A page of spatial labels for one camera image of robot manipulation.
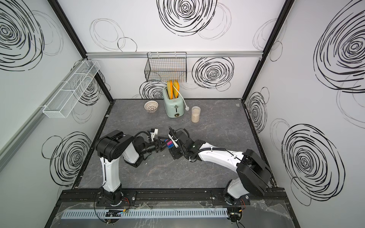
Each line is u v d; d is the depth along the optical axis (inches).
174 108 38.8
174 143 29.0
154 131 34.5
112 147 21.0
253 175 16.5
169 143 33.3
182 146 24.7
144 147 31.1
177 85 38.9
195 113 39.2
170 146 33.3
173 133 28.0
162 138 33.3
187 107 42.4
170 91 39.1
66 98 29.7
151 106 44.0
